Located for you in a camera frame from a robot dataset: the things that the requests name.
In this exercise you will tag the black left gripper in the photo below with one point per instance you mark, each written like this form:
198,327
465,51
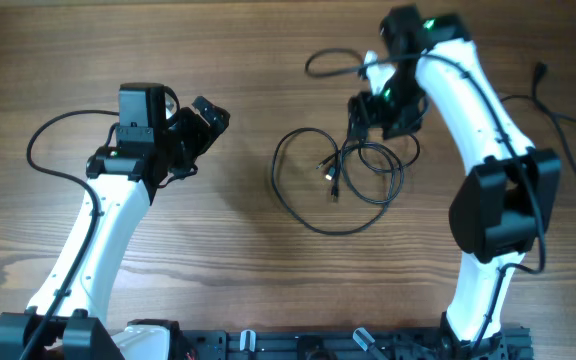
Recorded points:
202,134

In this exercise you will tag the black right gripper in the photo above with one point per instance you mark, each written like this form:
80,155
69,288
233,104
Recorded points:
363,114

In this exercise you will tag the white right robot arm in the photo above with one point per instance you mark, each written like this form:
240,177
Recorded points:
503,208

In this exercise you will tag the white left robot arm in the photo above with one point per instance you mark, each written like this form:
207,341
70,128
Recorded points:
154,142

